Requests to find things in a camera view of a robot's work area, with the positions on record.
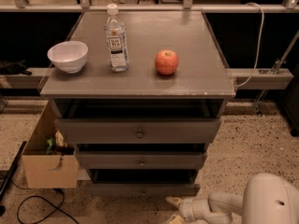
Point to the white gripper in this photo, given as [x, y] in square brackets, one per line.
[191, 209]

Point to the grey bottom drawer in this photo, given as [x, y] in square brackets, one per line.
[143, 182]

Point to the grey drawer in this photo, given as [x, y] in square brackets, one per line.
[139, 160]
[112, 131]
[143, 182]

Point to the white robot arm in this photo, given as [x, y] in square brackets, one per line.
[267, 199]

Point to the grey drawer cabinet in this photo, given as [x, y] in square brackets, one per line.
[199, 89]

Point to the grey middle drawer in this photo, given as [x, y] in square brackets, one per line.
[139, 160]

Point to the grey top drawer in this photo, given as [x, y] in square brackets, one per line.
[112, 131]

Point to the items inside cardboard box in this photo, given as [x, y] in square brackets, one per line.
[56, 145]

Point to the cardboard box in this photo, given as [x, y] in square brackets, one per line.
[44, 171]

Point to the red apple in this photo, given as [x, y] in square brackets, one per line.
[166, 62]

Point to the black bar on floor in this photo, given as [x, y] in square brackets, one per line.
[6, 176]

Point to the metal support strut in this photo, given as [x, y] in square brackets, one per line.
[272, 71]

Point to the white bowl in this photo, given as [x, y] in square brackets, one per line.
[69, 56]

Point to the clear plastic water bottle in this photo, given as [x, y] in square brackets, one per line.
[115, 31]

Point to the black object on ledge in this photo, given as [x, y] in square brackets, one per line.
[14, 68]

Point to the metal window rail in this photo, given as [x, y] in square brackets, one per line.
[203, 8]

